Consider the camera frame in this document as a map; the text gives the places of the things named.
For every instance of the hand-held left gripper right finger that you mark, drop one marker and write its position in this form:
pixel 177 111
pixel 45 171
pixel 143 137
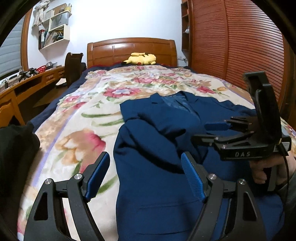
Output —
pixel 193 178

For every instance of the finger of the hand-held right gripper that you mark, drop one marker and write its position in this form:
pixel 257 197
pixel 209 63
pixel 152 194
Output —
pixel 203 140
pixel 215 126

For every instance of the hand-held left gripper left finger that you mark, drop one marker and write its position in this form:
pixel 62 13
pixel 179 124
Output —
pixel 97 178

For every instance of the blue suit jacket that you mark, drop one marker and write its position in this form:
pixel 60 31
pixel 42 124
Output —
pixel 150 162

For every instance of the person's right forearm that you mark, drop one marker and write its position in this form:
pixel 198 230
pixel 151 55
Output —
pixel 290 187

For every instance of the person's right hand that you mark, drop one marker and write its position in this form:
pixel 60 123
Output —
pixel 260 170

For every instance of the floral blanket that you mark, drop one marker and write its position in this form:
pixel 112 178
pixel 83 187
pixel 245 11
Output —
pixel 81 120

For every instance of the wooden louvered wardrobe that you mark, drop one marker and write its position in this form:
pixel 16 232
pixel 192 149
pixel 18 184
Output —
pixel 231 46

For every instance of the black cloth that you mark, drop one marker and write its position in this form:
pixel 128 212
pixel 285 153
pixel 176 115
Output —
pixel 16 166

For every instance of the yellow plush toy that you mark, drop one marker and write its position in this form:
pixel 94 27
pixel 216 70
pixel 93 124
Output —
pixel 141 59

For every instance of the small white figurine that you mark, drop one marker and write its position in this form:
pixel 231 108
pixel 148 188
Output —
pixel 187 30

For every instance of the wooden open shelf unit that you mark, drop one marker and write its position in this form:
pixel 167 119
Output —
pixel 185 18

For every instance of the dark wooden chair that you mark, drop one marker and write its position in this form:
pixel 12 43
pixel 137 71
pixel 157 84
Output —
pixel 71 67

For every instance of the wooden desk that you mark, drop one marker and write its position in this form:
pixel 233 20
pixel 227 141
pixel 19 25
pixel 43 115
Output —
pixel 25 85

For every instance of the red basket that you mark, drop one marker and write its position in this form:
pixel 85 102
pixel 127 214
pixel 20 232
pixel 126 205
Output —
pixel 41 68

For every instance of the metal bowl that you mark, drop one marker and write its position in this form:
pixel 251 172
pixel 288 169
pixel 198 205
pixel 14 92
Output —
pixel 50 64

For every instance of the black toy figure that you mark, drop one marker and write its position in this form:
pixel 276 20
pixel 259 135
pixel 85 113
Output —
pixel 29 73

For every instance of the row of books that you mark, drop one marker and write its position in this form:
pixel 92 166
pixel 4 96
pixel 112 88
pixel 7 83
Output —
pixel 49 37

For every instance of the grey window blind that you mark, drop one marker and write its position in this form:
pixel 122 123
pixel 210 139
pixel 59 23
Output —
pixel 11 51

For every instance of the pale cloth doll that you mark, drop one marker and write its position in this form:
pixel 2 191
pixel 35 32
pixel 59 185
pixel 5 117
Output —
pixel 40 12

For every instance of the wall socket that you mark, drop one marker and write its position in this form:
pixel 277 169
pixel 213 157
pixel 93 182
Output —
pixel 180 57

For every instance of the white wall shelves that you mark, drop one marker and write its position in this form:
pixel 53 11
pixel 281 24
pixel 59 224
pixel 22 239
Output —
pixel 66 31

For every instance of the wooden window frame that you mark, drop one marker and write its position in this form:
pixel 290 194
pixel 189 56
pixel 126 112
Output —
pixel 25 41

